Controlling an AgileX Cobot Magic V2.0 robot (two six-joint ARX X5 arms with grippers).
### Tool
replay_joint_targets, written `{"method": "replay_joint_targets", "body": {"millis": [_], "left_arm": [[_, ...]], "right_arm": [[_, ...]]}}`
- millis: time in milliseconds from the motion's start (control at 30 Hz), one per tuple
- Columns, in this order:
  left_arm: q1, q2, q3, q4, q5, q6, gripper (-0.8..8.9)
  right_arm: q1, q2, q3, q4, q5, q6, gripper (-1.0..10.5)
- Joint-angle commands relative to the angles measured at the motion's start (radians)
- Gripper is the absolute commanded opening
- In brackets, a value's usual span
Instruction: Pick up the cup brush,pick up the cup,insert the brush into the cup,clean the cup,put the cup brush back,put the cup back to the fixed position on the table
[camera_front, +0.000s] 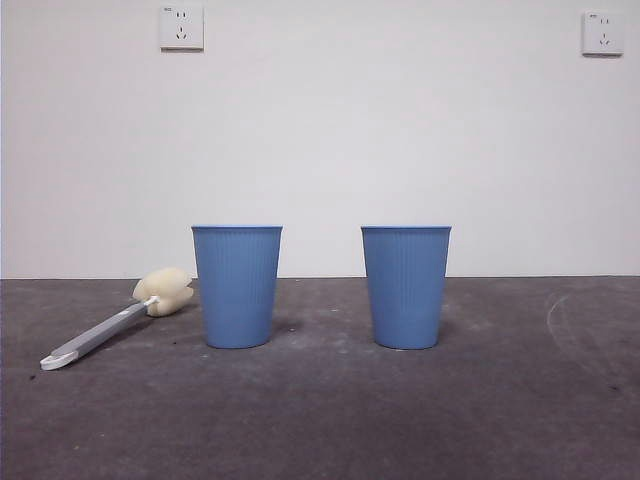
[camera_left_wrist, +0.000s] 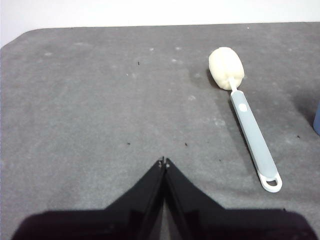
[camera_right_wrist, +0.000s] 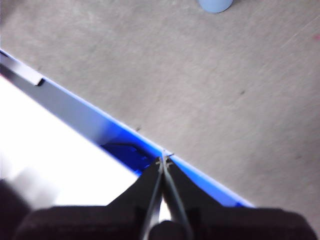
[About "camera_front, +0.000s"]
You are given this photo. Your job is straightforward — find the blue ribbed plastic cup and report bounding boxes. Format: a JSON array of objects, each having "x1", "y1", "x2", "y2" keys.
[
  {"x1": 360, "y1": 225, "x2": 453, "y2": 351},
  {"x1": 191, "y1": 224, "x2": 284, "y2": 349}
]

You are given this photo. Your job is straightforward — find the grey-handled cream sponge cup brush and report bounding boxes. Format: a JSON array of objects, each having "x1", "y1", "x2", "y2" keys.
[{"x1": 39, "y1": 267, "x2": 195, "y2": 371}]

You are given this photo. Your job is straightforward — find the white wall power socket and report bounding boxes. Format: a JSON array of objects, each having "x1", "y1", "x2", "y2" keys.
[
  {"x1": 159, "y1": 3, "x2": 206, "y2": 51},
  {"x1": 580, "y1": 12, "x2": 626, "y2": 57}
]

